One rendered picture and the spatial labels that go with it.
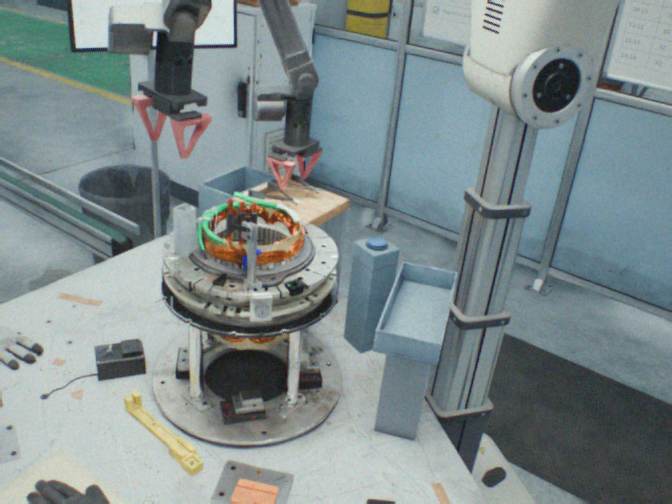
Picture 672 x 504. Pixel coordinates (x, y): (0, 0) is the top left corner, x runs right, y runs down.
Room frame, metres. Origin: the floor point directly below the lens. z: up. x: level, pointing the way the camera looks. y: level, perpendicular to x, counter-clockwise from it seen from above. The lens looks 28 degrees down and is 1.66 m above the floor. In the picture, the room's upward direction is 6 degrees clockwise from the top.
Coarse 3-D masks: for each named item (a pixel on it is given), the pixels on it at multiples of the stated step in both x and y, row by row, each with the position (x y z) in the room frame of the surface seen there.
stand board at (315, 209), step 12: (288, 192) 1.38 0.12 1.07; (300, 192) 1.39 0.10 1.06; (324, 192) 1.40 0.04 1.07; (300, 204) 1.32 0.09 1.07; (312, 204) 1.33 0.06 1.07; (324, 204) 1.33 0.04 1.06; (336, 204) 1.34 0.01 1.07; (348, 204) 1.37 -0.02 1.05; (300, 216) 1.26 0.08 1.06; (312, 216) 1.27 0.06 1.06; (324, 216) 1.29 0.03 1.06
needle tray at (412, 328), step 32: (416, 288) 1.07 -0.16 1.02; (448, 288) 1.08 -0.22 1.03; (384, 320) 0.92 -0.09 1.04; (416, 320) 0.96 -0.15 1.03; (384, 352) 0.86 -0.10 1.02; (416, 352) 0.85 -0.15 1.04; (384, 384) 0.93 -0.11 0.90; (416, 384) 0.92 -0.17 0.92; (384, 416) 0.93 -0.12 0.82; (416, 416) 0.92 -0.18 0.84
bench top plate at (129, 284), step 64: (128, 256) 1.50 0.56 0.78; (0, 320) 1.16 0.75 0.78; (64, 320) 1.18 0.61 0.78; (128, 320) 1.21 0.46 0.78; (320, 320) 1.29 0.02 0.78; (0, 384) 0.95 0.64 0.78; (64, 384) 0.97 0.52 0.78; (128, 384) 0.99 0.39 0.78; (64, 448) 0.80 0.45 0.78; (128, 448) 0.82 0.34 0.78; (256, 448) 0.86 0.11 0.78; (320, 448) 0.87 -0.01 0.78; (384, 448) 0.89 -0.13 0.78; (448, 448) 0.90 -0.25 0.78
